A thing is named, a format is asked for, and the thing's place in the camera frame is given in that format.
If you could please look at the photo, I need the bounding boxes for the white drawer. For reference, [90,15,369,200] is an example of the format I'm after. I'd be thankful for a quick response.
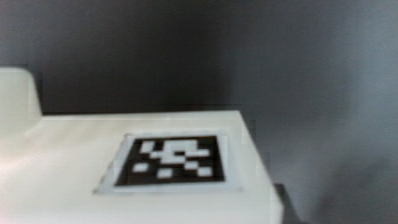
[0,67,285,224]

